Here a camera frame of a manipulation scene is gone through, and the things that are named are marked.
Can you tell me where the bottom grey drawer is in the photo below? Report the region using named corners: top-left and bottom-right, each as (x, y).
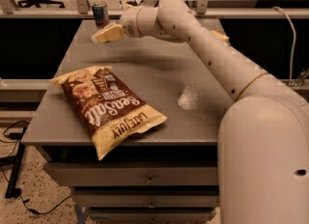
top-left (88, 208), bottom-right (215, 224)

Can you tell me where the grey drawer cabinet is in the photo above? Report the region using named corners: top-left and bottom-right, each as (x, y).
top-left (22, 21), bottom-right (232, 224)

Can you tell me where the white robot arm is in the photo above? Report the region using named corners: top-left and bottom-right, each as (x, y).
top-left (92, 0), bottom-right (309, 224)

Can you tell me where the yellow sponge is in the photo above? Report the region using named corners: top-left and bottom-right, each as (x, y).
top-left (211, 30), bottom-right (230, 43)

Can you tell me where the middle grey drawer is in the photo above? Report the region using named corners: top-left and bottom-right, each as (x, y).
top-left (71, 186), bottom-right (219, 209)

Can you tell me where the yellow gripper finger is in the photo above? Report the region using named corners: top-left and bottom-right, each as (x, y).
top-left (92, 24), bottom-right (124, 43)

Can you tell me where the grey drawer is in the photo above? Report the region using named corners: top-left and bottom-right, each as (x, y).
top-left (44, 162), bottom-right (218, 187)
top-left (71, 186), bottom-right (219, 209)
top-left (88, 208), bottom-right (215, 224)

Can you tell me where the black floor cable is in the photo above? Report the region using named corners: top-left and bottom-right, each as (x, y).
top-left (0, 120), bottom-right (71, 216)

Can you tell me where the brown yellow chips bag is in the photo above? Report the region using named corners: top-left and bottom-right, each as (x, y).
top-left (50, 66), bottom-right (167, 160)

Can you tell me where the white cable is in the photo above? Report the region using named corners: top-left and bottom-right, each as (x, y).
top-left (271, 6), bottom-right (297, 87)

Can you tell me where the black chair base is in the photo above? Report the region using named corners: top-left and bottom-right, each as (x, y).
top-left (17, 0), bottom-right (65, 8)

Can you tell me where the top grey drawer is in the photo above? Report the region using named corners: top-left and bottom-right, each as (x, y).
top-left (44, 162), bottom-right (218, 187)

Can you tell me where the black stand leg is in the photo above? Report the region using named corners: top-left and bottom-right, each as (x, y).
top-left (4, 128), bottom-right (26, 199)

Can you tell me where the blue silver redbull can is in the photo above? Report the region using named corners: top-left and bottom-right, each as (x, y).
top-left (92, 1), bottom-right (109, 28)

